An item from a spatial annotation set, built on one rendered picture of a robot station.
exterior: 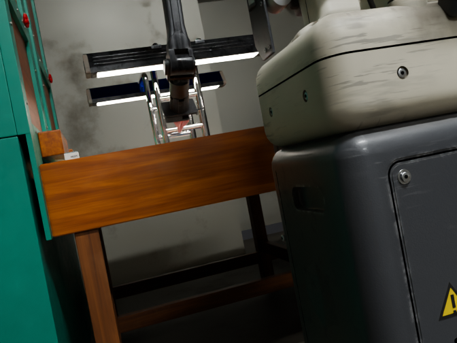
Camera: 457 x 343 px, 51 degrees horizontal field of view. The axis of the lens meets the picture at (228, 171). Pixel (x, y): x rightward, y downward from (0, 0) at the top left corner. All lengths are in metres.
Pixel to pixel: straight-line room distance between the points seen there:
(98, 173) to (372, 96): 0.90
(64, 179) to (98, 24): 2.42
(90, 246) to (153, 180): 0.23
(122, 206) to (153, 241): 2.19
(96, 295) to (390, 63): 1.00
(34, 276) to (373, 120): 0.95
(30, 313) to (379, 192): 0.97
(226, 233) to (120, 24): 1.66
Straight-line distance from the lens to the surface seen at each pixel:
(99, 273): 1.31
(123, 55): 1.65
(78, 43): 3.57
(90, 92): 2.19
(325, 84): 0.50
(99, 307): 1.33
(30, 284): 1.27
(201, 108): 1.82
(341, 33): 0.51
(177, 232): 3.48
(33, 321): 1.29
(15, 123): 1.26
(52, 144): 1.41
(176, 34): 1.39
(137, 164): 1.29
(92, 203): 1.28
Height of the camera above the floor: 0.68
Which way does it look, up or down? 1 degrees down
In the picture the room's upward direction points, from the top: 11 degrees counter-clockwise
